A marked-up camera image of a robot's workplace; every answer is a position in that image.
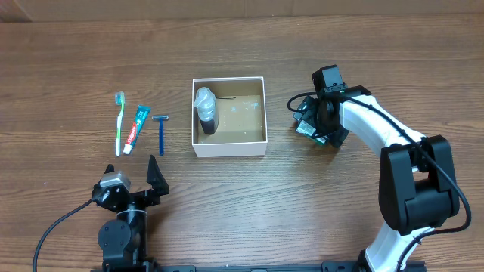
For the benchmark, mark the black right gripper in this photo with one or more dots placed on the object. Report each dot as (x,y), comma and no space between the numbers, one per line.
(308,109)

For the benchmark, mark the blue disposable razor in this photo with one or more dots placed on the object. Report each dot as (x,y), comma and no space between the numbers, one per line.
(161,119)

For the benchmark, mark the green white toothbrush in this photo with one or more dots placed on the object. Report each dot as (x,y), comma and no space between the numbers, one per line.
(120,101)

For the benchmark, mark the dark bottle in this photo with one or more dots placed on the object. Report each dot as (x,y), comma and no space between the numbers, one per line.
(205,103)

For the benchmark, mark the green soap bar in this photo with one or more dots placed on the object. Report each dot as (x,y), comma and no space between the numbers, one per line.
(309,131)

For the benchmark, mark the Colgate toothpaste tube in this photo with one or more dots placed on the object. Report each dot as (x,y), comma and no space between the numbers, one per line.
(140,117)

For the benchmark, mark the white cardboard box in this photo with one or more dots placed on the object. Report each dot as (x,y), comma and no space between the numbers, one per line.
(242,129)

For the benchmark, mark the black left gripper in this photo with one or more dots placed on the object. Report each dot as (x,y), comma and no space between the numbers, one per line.
(155,178)

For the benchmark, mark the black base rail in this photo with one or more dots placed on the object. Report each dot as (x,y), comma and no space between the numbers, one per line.
(257,267)

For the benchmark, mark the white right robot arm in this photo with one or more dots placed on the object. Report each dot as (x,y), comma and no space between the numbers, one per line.
(418,191)

